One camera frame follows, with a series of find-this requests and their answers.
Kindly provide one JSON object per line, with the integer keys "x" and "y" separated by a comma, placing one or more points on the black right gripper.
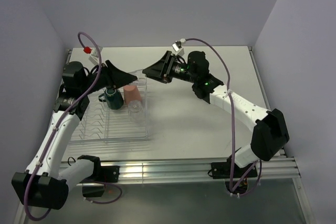
{"x": 162, "y": 70}

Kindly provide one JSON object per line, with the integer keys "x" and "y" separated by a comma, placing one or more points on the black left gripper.
{"x": 118, "y": 77}

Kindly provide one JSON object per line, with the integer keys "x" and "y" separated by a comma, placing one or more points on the pink plastic tumbler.
{"x": 131, "y": 93}

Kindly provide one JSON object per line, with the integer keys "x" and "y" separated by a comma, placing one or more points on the dark green ceramic mug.
{"x": 113, "y": 98}

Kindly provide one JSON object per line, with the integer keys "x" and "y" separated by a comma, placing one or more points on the small clear glass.
{"x": 141, "y": 78}

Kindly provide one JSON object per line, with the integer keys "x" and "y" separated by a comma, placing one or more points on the large clear glass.
{"x": 136, "y": 112}

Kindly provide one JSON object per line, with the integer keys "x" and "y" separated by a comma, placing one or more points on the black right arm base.
{"x": 221, "y": 170}

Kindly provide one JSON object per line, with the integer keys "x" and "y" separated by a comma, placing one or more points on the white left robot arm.
{"x": 42, "y": 184}

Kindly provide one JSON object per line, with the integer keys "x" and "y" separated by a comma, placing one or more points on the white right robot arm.
{"x": 268, "y": 128}

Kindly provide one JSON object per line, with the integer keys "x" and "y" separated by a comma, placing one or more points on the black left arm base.
{"x": 106, "y": 180}

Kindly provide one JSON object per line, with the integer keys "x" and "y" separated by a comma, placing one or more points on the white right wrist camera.
{"x": 178, "y": 47}

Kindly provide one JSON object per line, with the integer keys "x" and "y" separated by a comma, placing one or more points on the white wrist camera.
{"x": 178, "y": 47}
{"x": 93, "y": 52}

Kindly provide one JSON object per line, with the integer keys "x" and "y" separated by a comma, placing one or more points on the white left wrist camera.
{"x": 93, "y": 52}

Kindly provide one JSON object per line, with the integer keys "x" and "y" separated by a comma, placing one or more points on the aluminium front rail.
{"x": 192, "y": 170}

